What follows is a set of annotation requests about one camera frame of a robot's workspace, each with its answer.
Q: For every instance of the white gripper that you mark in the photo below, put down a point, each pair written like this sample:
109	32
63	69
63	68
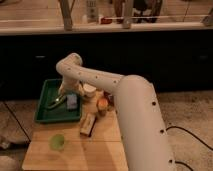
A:
70	85

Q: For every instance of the pale blue sponge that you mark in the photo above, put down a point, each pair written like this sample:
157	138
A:
72	102

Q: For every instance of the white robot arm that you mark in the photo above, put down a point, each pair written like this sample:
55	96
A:
142	127

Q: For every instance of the green plastic tray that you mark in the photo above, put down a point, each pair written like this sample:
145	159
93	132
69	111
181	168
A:
53	108

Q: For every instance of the white cup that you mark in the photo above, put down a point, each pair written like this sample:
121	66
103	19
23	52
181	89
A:
89	91

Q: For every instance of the wooden block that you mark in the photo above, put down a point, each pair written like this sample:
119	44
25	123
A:
88	124

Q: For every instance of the red can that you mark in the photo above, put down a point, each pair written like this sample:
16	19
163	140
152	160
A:
109	97

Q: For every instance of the green plastic cup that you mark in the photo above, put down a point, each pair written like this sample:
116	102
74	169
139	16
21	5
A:
57	142

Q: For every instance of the green handled utensil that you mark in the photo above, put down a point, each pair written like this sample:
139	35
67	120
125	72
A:
59	100

